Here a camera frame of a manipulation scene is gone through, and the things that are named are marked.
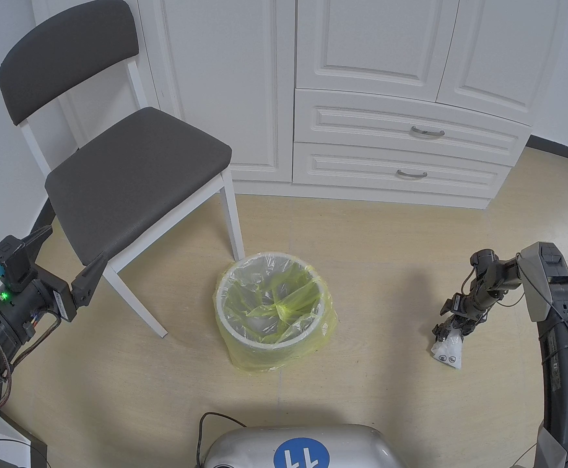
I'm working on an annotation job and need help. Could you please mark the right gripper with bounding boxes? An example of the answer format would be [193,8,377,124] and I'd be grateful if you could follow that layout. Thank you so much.
[441,292,485,334]

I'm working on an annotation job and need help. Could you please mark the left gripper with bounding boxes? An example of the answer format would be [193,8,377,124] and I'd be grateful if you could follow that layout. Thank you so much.
[0,225,107,356]

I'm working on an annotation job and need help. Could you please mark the white printed wrapper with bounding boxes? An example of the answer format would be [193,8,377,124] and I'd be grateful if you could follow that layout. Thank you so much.
[429,330,463,371]

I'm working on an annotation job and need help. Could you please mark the yellow plastic bag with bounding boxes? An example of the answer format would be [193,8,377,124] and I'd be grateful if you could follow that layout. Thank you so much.
[215,250,338,372]

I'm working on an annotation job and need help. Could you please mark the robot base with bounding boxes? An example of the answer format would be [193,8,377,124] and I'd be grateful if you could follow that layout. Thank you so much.
[206,424,404,468]

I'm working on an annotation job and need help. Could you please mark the white trash bin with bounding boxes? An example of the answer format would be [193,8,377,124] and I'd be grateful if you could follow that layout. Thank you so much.
[216,252,327,353]

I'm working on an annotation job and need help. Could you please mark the white chair grey cushions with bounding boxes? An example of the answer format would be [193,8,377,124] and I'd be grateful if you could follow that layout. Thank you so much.
[0,0,246,338]

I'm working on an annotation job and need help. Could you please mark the white wardrobe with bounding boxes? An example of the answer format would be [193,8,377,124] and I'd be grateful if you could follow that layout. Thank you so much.
[27,0,568,210]

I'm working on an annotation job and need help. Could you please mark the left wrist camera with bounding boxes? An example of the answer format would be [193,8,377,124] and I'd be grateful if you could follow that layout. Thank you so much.
[0,235,39,292]

